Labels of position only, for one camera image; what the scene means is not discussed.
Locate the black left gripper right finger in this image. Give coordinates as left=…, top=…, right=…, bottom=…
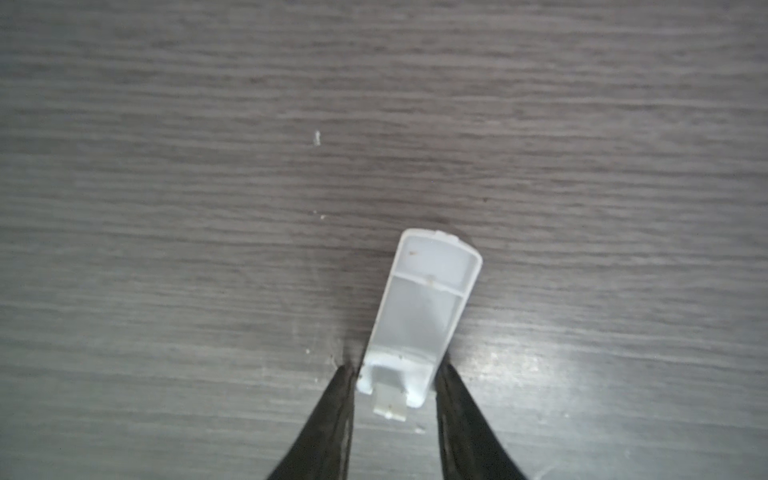
left=434, top=358, right=526, bottom=480

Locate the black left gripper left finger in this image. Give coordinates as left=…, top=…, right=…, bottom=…
left=268, top=363, right=357, bottom=480

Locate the white remote battery lid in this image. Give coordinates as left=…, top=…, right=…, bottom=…
left=356, top=228, right=483, bottom=421

